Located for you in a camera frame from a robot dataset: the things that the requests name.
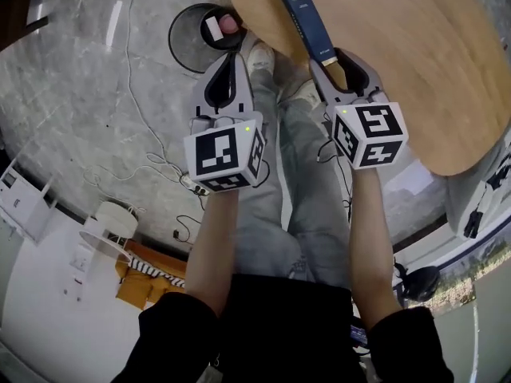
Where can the person's right forearm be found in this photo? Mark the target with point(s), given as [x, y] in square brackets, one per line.
[373, 245]

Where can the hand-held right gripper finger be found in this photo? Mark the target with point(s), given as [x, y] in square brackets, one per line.
[371, 78]
[325, 86]

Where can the person's left leg in jeans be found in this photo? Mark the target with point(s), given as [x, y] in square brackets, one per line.
[259, 198]

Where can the orange cushion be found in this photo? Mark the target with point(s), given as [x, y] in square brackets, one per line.
[139, 283]

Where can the dark blue box trash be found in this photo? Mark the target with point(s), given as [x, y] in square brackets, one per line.
[307, 18]

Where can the person's black shirt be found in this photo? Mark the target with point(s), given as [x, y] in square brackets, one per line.
[287, 333]

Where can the white power strip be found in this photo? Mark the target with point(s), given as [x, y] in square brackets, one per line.
[195, 186]

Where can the white round side table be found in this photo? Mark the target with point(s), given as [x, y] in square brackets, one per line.
[109, 230]

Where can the person's right leg in jeans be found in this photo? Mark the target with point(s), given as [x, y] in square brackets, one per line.
[315, 198]

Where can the person's white shoe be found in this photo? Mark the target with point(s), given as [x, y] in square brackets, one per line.
[261, 56]
[305, 92]

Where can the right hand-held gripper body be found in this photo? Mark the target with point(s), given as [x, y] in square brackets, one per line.
[375, 134]

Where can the black and white striped cloth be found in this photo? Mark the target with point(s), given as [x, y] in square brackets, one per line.
[157, 271]

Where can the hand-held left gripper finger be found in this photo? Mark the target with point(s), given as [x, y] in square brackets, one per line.
[199, 94]
[242, 90]

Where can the white paper trash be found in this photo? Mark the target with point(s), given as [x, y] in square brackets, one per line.
[214, 28]

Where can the person's left white shoe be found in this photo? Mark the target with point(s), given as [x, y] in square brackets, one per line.
[261, 56]

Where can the white cabinet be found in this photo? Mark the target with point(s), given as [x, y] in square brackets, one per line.
[22, 202]

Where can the black round trash bin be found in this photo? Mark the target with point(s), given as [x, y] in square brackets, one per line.
[225, 43]

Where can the person's right white shoe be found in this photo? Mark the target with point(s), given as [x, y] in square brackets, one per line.
[305, 92]

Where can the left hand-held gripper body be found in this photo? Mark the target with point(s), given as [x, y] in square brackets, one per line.
[215, 154]

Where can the black helmet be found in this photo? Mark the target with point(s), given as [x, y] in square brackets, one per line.
[419, 283]

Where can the landscape print mat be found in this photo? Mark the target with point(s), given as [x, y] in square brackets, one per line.
[467, 281]

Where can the person's leg in jeans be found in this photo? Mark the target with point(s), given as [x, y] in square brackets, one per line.
[259, 198]
[315, 198]

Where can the person's left forearm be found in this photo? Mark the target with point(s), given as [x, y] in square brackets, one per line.
[213, 245]

